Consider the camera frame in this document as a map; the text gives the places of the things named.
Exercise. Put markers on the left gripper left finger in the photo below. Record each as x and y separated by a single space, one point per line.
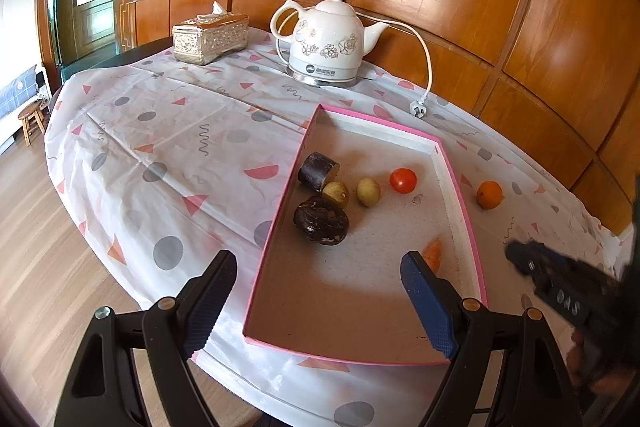
103 388

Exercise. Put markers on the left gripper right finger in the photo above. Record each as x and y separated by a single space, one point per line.
508 367

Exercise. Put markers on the orange carrot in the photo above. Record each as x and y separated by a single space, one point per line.
432 255

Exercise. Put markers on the large orange fruit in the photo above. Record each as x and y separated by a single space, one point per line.
489 195

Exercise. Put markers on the dark brown lumpy fruit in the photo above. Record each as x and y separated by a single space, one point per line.
321 221

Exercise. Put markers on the red tomato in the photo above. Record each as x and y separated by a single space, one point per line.
403 180

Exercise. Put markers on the yellow-green round fruit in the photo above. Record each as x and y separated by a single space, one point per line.
368 192
337 193

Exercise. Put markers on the dark purple cylinder piece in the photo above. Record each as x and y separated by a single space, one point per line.
317 170

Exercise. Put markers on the patterned white tablecloth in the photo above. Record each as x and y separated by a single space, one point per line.
162 164

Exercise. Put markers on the pink-rimmed cardboard tray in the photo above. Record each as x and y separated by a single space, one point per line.
346 303

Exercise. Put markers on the small wooden stool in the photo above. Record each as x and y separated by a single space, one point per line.
32 115

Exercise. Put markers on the silver ornate tissue box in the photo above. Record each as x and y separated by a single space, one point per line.
203 38

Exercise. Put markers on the white ceramic electric kettle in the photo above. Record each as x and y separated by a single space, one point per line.
328 42

